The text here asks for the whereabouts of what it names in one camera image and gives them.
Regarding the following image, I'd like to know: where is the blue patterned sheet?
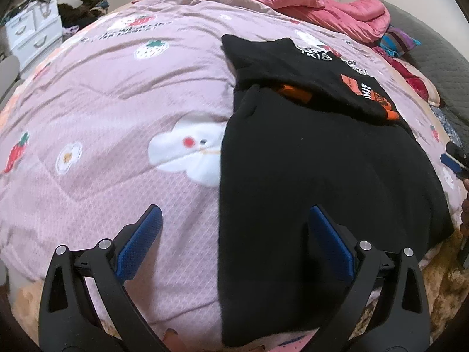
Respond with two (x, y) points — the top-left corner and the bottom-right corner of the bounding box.
(430, 104), (466, 147)

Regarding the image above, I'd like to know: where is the pink duvet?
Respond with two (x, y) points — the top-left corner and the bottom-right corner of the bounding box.
(156, 0), (391, 45)

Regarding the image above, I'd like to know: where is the white drawer unit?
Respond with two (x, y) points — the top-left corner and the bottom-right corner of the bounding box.
(5, 0), (63, 67)

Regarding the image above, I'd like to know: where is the red fleece blanket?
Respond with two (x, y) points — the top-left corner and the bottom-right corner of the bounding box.
(385, 55), (440, 103)

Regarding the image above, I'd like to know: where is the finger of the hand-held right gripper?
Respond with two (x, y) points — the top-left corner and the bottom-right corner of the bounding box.
(440, 153), (469, 181)
(445, 142), (469, 163)

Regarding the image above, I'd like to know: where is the grey quilted headboard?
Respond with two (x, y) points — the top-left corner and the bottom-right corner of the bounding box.
(366, 0), (469, 143)

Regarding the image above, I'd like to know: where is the brown fuzzy blanket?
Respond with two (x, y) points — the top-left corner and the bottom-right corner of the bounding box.
(11, 227), (469, 341)

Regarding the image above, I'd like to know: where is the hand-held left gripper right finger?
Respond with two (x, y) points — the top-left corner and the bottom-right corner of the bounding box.
(308, 204), (431, 352)

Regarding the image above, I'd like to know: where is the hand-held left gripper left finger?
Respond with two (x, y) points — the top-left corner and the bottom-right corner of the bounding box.
(38, 204), (169, 352)

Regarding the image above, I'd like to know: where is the black sweater with orange cuffs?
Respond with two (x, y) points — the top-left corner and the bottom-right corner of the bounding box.
(219, 34), (453, 349)

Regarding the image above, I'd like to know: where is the grey chair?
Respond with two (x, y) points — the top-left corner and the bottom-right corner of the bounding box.
(0, 55), (21, 111)

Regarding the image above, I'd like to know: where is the striped colourful pillow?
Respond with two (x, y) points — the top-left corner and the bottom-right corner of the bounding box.
(379, 26), (422, 57)

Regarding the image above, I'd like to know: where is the pink strawberry printed blanket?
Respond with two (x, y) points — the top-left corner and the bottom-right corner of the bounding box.
(0, 0), (469, 352)

